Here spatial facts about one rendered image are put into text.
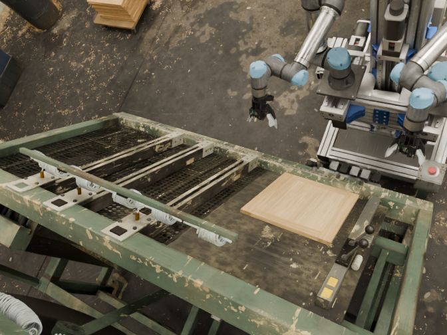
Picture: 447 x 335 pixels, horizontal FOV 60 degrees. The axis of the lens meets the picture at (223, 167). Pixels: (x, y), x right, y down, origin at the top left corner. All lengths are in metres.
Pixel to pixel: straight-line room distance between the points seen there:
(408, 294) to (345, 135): 1.79
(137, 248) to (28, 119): 3.84
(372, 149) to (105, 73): 3.01
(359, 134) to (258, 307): 2.12
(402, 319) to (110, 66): 4.00
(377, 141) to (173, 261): 2.10
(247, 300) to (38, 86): 4.41
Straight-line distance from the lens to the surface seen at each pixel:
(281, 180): 2.21
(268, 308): 1.22
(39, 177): 1.92
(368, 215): 2.00
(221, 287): 1.26
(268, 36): 4.03
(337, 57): 2.18
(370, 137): 3.11
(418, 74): 1.69
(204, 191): 1.87
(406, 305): 1.50
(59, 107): 4.85
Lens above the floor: 3.04
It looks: 62 degrees down
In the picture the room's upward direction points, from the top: 44 degrees counter-clockwise
